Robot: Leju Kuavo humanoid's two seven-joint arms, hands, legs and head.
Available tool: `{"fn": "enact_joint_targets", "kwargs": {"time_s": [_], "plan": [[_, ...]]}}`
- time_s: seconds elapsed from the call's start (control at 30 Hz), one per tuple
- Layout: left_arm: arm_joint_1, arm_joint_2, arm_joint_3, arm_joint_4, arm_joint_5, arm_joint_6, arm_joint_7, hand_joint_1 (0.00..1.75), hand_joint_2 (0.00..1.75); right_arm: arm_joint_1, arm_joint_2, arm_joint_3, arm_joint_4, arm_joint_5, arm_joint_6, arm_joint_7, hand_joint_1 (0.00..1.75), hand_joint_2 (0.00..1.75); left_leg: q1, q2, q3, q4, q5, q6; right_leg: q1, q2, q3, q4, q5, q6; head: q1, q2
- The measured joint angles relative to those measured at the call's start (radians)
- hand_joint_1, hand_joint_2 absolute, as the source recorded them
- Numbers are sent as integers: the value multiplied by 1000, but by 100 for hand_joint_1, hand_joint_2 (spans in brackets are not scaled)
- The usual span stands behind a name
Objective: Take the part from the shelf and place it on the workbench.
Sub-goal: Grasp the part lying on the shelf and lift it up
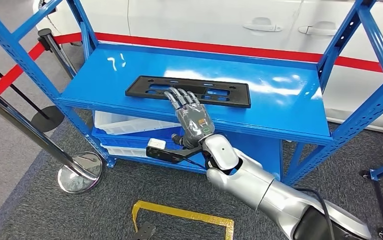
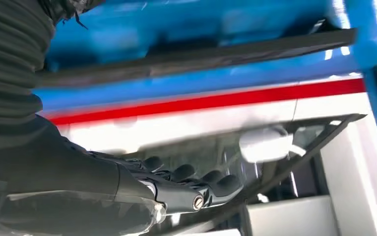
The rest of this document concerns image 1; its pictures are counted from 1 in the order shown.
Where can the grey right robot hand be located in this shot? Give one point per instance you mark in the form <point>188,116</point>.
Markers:
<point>194,122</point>

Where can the black plastic plate part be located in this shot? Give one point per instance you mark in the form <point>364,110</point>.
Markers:
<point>135,90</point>

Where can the blue plastic crate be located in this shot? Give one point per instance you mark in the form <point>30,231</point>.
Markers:
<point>128,140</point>

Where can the red barrier belt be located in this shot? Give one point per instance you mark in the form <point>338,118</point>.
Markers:
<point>9,78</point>
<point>211,46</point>

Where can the yellow floor tape square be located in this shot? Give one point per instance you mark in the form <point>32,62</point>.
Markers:
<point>178,213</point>

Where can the white car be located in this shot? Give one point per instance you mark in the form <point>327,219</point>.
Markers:
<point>194,20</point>

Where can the chrome barrier stanchion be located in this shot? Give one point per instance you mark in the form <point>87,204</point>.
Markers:
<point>54,49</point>
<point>79,179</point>

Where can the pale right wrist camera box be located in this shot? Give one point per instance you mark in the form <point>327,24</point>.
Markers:
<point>156,143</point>

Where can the black right wrist camera bracket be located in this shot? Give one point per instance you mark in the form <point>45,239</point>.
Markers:
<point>165,155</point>

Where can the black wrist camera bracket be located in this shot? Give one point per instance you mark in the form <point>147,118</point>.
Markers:
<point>145,232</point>
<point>165,155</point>

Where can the black left wrist camera bracket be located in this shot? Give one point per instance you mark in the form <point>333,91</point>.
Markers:
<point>145,232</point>

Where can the black thin post stanchion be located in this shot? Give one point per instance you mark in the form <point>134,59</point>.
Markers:
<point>47,121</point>

